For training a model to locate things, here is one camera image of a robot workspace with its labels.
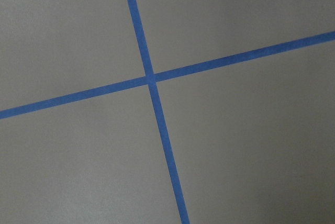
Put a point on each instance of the blue tape strip crosswise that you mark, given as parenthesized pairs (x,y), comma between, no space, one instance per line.
(170,74)

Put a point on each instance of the blue tape strip lengthwise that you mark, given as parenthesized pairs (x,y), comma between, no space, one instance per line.
(158,110)

